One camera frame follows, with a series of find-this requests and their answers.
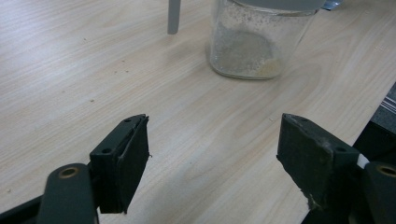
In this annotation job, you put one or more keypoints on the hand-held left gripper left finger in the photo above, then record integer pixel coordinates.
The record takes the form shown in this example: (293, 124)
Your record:
(120, 161)

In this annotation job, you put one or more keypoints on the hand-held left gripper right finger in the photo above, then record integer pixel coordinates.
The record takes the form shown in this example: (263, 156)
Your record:
(311, 158)

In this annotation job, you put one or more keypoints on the glass jar with grey lid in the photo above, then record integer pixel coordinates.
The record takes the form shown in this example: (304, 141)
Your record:
(249, 46)

